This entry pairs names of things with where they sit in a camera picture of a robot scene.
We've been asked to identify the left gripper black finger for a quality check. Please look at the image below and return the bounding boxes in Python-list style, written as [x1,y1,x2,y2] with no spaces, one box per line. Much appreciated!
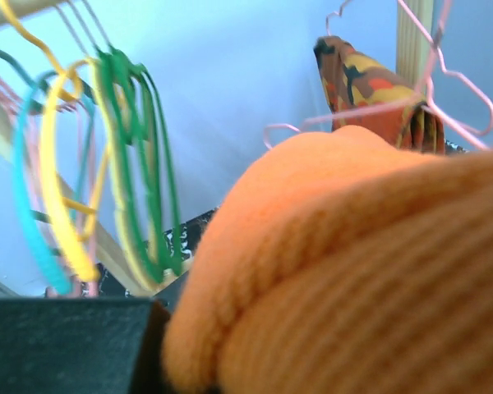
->
[0,298,171,394]

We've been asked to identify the pink wire hanger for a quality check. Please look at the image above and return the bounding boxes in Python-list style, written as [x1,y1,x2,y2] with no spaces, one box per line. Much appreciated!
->
[286,1,493,151]

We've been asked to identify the teal hanger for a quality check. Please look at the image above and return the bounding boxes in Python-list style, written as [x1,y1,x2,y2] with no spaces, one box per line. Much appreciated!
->
[0,39,98,295]

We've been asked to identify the green hanger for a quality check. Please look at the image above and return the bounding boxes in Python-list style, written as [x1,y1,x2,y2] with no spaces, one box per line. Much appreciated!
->
[99,46,183,283]
[91,54,163,291]

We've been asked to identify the thick yellow hanger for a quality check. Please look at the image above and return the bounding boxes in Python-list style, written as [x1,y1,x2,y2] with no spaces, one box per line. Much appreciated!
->
[39,59,102,282]

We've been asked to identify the camouflage orange trousers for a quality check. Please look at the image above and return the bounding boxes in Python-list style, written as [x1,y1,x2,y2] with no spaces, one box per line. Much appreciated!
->
[314,36,445,154]

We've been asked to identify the pink hanger holding camouflage trousers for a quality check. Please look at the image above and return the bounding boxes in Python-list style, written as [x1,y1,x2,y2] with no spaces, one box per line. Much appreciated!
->
[325,0,352,36]

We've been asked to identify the wooden clothes rack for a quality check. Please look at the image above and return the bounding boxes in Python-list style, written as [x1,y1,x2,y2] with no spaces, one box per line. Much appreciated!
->
[0,1,434,296]

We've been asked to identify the pink wire hangers at left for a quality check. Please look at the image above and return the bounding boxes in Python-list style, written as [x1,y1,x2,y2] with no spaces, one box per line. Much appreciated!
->
[0,1,108,297]

